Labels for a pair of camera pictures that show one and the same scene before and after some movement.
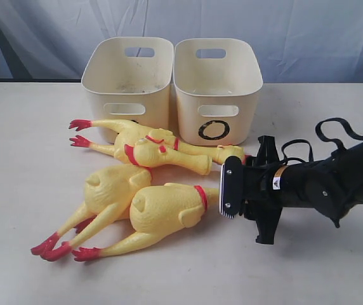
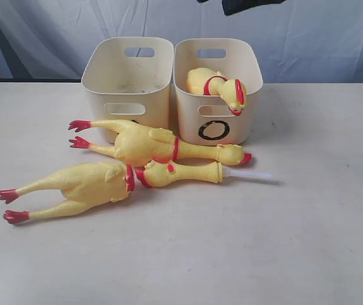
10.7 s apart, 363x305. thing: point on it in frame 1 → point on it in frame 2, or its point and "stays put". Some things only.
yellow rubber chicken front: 157,210 → 207,81
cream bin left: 130,79 stays put
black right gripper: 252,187 → 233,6
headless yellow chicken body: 108,193 → 82,184
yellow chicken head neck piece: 150,153 → 164,172
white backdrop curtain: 296,41 stays put
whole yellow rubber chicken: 127,134 stays put
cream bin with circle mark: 217,81 stays put
